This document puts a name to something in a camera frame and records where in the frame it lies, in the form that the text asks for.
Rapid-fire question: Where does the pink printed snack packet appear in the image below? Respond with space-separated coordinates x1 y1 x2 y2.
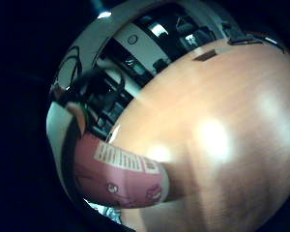
72 132 171 210

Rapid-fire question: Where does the shiny silver packet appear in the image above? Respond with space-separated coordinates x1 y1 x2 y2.
86 198 124 225

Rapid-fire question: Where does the ceiling lamp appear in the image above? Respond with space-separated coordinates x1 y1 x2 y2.
97 11 113 20

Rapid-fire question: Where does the black flat device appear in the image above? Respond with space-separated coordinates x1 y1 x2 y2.
227 33 263 46

